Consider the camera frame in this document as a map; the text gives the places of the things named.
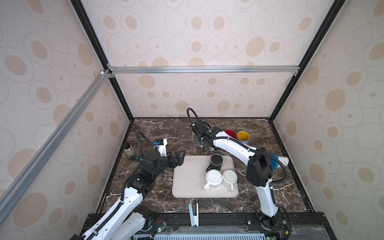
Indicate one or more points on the blue white plastic bottle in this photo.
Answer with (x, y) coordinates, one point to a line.
(283, 160)

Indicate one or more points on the small black mug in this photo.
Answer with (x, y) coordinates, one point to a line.
(216, 162)

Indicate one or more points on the blue butterfly mug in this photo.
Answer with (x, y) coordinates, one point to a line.
(243, 137)

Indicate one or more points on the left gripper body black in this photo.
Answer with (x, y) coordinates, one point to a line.
(169, 160)

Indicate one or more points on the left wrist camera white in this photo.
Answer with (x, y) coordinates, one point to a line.
(160, 145)

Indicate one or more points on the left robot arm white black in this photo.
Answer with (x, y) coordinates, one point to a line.
(132, 192)

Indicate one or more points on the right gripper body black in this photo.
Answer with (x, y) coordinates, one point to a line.
(197, 140)

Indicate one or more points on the plain white mug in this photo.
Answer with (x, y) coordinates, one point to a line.
(229, 180)

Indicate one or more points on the white ribbed-base mug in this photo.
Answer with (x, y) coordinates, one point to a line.
(214, 179)

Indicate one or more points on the horizontal aluminium frame bar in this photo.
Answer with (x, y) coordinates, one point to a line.
(112, 71)

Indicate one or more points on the beige rectangular tray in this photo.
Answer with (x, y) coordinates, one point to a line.
(190, 179)

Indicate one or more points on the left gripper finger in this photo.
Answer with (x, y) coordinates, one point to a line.
(179, 162)
(180, 154)

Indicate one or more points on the black skull mug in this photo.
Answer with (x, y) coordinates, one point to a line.
(231, 133)

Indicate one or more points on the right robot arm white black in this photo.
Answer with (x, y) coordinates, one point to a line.
(263, 169)

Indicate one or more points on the white blue clip stand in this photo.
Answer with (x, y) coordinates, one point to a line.
(194, 214)

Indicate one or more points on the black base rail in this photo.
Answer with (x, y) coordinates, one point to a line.
(235, 226)

